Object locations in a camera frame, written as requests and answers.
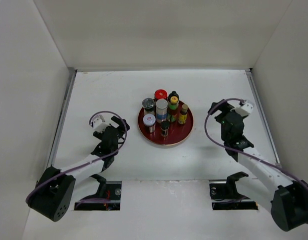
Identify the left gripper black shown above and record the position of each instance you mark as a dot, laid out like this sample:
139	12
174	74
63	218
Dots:
121	126

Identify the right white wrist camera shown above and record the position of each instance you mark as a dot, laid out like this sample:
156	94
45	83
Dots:
245	109

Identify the red round tray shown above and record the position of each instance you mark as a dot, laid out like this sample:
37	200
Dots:
176	134

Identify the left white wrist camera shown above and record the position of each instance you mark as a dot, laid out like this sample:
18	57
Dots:
98	123

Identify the small dark pepper jar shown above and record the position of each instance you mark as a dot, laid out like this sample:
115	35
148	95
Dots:
164	128

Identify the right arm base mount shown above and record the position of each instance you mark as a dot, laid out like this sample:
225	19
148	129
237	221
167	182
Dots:
225	197

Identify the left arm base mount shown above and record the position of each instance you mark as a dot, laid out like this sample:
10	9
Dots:
107	197

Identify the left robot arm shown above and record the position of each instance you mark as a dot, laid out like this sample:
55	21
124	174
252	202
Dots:
53	192

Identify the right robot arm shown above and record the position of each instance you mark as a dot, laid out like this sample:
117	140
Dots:
281	193

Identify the small yellow label bottle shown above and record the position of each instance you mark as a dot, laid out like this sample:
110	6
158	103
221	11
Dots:
183	114

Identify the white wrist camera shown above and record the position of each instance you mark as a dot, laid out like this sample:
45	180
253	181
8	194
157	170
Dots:
98	123
245	109

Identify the red sauce bottle green label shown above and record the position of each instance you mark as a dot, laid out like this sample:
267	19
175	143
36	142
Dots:
172	109

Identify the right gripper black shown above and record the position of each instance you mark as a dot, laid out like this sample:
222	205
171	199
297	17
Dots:
223	107

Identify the red lid sauce jar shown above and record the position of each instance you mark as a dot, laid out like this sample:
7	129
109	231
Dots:
160	94

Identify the white bottle black cap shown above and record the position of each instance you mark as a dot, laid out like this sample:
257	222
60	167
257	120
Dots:
173	94

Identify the silver lid blue label jar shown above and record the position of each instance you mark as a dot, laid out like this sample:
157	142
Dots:
161	110

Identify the white lid spice jar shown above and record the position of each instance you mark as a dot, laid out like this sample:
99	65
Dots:
149	122

